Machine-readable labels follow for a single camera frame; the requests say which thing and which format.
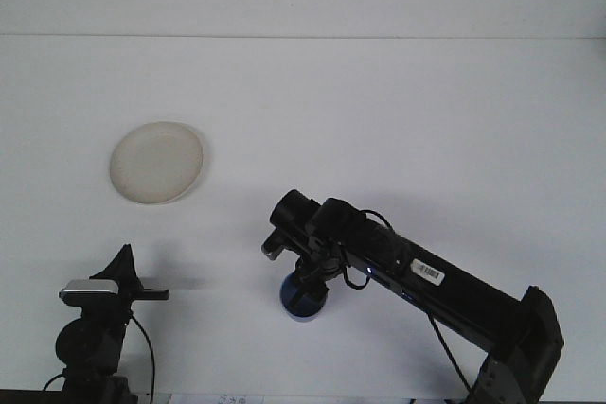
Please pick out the pale blue cup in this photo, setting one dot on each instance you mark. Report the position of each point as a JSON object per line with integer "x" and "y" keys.
{"x": 303, "y": 318}

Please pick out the pale round plate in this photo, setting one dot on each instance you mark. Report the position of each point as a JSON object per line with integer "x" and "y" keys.
{"x": 156, "y": 163}

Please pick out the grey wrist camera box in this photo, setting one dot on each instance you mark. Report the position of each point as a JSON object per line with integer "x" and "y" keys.
{"x": 272, "y": 245}
{"x": 90, "y": 288}

